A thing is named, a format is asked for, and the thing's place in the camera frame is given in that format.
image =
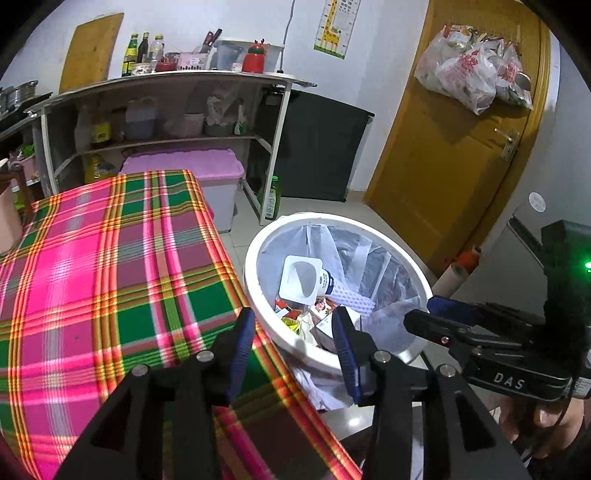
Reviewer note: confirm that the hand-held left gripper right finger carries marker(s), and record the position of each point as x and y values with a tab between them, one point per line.
344	350

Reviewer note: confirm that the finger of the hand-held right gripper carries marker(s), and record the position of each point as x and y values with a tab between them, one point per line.
429	325
450	305

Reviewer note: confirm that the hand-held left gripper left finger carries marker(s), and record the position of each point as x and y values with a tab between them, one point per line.
240	350

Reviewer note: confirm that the red milk carton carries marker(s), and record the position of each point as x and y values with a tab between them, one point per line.
322	307

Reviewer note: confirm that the white blue foam sleeve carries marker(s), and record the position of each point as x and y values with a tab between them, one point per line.
351	297

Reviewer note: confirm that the red wrapper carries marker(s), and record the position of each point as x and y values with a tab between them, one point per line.
284	308

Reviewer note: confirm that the white round trash bin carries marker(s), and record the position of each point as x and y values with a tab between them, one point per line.
251	277

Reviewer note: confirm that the white yogurt bottle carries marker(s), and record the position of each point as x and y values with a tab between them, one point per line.
300	277

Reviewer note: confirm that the translucent plastic bin liner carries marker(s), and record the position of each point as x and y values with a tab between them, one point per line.
369	258

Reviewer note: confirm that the person's right forearm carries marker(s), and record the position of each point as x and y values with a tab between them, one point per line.
563	461

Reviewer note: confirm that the person's right hand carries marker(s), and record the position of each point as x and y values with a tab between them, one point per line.
554	415

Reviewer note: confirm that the orange white spray can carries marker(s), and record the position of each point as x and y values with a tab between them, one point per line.
455	273

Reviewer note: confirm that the pink green plaid tablecloth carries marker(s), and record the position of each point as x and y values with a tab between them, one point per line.
138	277

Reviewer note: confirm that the yellow wooden door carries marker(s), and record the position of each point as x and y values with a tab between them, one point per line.
438	175

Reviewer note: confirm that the green drink bottle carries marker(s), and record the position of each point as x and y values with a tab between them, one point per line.
271	201

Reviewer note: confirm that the storage box with pink lid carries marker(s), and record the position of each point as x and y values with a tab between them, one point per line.
194	168

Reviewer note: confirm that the black cabinet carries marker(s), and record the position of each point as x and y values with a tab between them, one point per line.
318	147

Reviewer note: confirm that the yellow food bag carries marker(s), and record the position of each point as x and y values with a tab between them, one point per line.
98	168

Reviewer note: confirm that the pink plastic bowl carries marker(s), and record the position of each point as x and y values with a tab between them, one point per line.
182	125

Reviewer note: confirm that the hanging plastic bags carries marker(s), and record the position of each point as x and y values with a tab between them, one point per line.
461	69

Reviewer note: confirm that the crumpled plastic bag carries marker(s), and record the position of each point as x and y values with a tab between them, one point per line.
224	113

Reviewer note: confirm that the blue liquid jug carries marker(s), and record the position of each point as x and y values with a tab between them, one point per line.
141	120

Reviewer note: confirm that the yellow label soy bottle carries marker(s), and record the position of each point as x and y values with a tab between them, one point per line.
100	131

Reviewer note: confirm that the white plastic jug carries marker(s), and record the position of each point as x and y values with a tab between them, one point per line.
83	129

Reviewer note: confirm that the white shelf unit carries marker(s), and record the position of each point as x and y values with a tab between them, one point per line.
175	81

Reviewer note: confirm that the pink utensil basket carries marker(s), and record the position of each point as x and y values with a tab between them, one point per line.
193	62

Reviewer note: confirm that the clear plastic container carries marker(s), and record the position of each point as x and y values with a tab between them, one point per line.
228	55

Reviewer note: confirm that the red jar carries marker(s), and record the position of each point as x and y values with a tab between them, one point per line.
167	63

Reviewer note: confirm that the small patterned bowl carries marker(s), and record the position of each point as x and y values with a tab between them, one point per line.
142	69

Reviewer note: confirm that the kitchen knives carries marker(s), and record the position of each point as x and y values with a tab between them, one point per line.
210	41

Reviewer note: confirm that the clear glass bottle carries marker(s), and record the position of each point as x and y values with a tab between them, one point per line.
157	50

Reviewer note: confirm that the dark sauce bottle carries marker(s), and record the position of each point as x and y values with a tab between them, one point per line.
144	48

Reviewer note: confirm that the wooden cutting board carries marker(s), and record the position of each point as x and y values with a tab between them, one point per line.
92	50

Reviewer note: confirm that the steel pot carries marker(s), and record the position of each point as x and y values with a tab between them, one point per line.
21	97

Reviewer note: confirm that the white round wall cap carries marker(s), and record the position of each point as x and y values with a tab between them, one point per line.
538	202

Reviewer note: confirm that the giraffe wall chart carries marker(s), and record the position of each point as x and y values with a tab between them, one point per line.
337	30

